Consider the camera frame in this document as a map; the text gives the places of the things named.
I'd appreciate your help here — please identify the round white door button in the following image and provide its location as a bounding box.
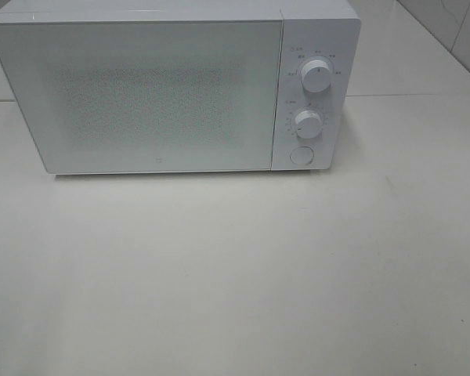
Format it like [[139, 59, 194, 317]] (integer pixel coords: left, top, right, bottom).
[[290, 146, 314, 166]]

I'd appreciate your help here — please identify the white timer knob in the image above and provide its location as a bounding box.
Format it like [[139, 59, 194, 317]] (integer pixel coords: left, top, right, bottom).
[[294, 110, 324, 139]]

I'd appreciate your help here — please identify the white microwave door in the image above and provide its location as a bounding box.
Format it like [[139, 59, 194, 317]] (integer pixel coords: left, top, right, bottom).
[[0, 21, 282, 175]]

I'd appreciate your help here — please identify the upper white power knob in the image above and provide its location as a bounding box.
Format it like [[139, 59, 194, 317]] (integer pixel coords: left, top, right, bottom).
[[300, 56, 334, 94]]

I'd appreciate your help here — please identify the white microwave oven body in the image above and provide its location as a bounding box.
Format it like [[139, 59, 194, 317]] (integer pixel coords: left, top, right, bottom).
[[0, 8, 361, 175]]

